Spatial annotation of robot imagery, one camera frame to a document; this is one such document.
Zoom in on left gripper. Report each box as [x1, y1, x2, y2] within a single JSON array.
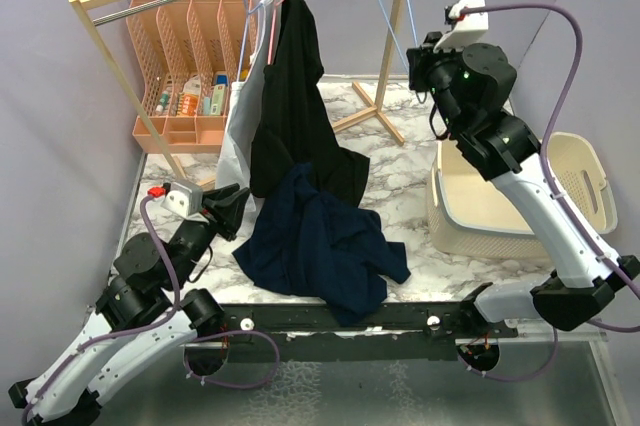
[[168, 182, 252, 290]]

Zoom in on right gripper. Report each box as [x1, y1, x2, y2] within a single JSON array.
[[407, 31, 470, 135]]

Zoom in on white t shirt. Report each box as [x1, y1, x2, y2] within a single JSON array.
[[216, 0, 272, 188]]

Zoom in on navy blue t shirt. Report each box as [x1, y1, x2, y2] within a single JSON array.
[[233, 164, 410, 326]]

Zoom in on black t shirt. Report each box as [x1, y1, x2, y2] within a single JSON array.
[[250, 0, 370, 206]]

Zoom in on blue hanger of navy shirt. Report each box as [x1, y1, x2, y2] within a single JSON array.
[[364, 0, 420, 72]]

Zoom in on pink hanger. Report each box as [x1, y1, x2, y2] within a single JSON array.
[[267, 0, 282, 65]]

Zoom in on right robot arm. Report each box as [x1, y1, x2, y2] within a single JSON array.
[[406, 32, 639, 337]]

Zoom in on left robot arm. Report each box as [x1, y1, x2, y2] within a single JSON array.
[[9, 182, 250, 425]]

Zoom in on blue hanger of white shirt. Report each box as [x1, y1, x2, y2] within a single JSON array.
[[235, 0, 276, 80]]

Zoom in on items in organizer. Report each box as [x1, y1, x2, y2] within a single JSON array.
[[152, 71, 231, 117]]

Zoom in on orange plastic organizer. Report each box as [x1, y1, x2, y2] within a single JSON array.
[[126, 0, 257, 153]]

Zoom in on cream laundry basket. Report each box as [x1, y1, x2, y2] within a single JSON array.
[[427, 132, 618, 260]]

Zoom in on wooden clothes rack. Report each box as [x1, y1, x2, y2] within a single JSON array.
[[67, 0, 405, 179]]

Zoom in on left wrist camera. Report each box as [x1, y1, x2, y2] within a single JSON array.
[[161, 179, 204, 220]]

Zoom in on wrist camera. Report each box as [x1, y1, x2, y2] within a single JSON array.
[[161, 179, 204, 220], [434, 0, 489, 52]]

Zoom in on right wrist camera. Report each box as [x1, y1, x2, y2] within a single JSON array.
[[434, 0, 489, 52]]

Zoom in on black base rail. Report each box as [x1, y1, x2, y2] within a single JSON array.
[[223, 301, 517, 363]]

